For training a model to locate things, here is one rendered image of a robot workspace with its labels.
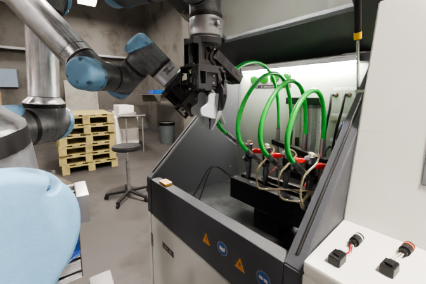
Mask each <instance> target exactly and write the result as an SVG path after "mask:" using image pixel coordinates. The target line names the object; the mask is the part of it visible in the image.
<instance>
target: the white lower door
mask: <svg viewBox="0 0 426 284"><path fill-rule="evenodd" d="M151 245H152V247H153V276H154V284H231V283H230V282H229V281H228V280H227V279H226V278H224V277H223V276H222V275H221V274H219V273H218V272H217V271H216V270H215V269H214V268H213V267H212V266H211V265H210V264H208V263H207V262H206V261H205V260H203V259H202V258H201V257H200V256H199V255H198V254H197V253H196V252H195V251H194V250H192V249H191V248H190V247H189V246H188V245H187V244H185V242H184V241H182V240H181V239H180V238H179V237H178V236H176V235H175V234H174V233H173V232H172V231H171V230H170V229H169V228H168V227H166V226H165V225H164V224H163V223H162V222H160V221H159V220H158V219H157V218H156V217H155V216H154V215H153V214H152V233H151Z"/></svg>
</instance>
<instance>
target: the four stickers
mask: <svg viewBox="0 0 426 284"><path fill-rule="evenodd" d="M202 241H203V242H204V243H205V244H207V245H208V246H209V247H210V234H208V233H207V232H205V231H204V230H202ZM217 251H218V252H219V253H220V254H221V255H223V256H224V257H225V258H227V259H228V246H227V245H226V244H224V243H223V242H222V241H220V240H218V239H217ZM234 267H236V268H237V269H238V270H240V271H241V272H242V273H243V274H244V275H245V273H246V261H245V260H244V259H242V258H241V257H240V256H239V255H237V254H236V253H234ZM256 282H258V284H271V277H270V276H269V275H267V274H266V273H265V272H263V271H262V270H261V269H259V268H258V267H257V271H256Z"/></svg>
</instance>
